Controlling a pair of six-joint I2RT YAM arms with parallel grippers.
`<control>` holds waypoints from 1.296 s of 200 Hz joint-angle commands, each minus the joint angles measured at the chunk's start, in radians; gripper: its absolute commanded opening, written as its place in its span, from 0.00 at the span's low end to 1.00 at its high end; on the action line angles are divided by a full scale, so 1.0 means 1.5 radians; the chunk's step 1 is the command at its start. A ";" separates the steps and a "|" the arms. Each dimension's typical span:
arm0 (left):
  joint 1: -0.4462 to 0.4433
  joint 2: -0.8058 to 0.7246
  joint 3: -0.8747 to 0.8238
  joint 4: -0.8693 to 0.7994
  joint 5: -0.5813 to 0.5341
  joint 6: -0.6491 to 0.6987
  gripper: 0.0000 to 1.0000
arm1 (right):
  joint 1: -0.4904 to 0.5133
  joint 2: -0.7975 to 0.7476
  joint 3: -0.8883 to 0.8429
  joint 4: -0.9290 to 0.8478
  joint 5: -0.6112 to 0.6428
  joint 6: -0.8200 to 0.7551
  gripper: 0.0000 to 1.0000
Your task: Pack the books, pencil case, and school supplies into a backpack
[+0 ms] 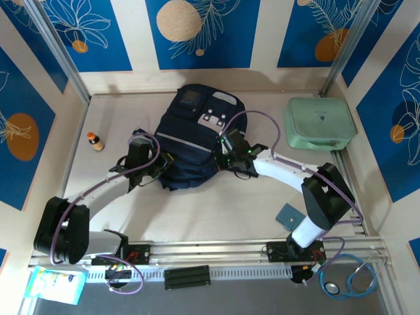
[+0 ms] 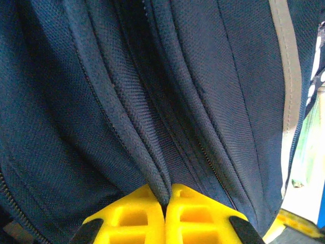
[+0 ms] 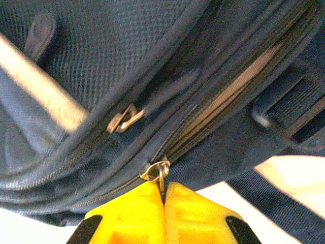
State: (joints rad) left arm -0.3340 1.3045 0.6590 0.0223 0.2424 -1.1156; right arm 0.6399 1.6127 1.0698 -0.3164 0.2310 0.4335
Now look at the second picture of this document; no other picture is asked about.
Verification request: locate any mint green zip case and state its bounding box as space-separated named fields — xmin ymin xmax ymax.
xmin=291 ymin=94 xmax=322 ymax=189

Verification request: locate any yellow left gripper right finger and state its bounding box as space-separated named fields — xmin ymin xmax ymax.
xmin=164 ymin=183 xmax=266 ymax=244

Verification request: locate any navy blue backpack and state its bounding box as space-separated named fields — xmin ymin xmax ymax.
xmin=0 ymin=0 xmax=325 ymax=244

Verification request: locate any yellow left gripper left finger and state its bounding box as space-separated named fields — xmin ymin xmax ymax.
xmin=70 ymin=184 xmax=166 ymax=244

